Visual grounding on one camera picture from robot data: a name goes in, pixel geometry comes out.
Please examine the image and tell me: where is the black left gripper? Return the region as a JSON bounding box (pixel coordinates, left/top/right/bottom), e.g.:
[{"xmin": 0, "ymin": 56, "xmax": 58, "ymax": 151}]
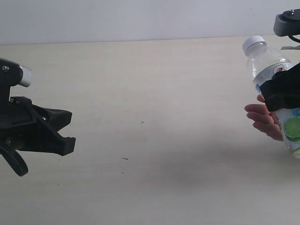
[{"xmin": 0, "ymin": 58, "xmax": 76, "ymax": 157}]

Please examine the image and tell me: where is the lime label drink bottle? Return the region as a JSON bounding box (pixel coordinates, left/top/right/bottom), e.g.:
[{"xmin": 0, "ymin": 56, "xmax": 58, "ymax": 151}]
[{"xmin": 242, "ymin": 36, "xmax": 300, "ymax": 158}]

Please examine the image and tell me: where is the person's open hand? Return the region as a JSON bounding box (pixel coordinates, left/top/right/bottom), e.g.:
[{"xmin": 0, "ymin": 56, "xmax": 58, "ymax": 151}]
[{"xmin": 244, "ymin": 94, "xmax": 283, "ymax": 142}]

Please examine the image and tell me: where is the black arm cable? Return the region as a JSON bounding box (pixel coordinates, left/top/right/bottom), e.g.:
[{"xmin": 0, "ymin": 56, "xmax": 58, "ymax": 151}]
[{"xmin": 0, "ymin": 146, "xmax": 29, "ymax": 177}]

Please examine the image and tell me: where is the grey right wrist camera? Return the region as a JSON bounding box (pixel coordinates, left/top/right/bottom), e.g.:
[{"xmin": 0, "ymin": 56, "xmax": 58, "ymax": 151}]
[{"xmin": 273, "ymin": 8, "xmax": 300, "ymax": 37}]

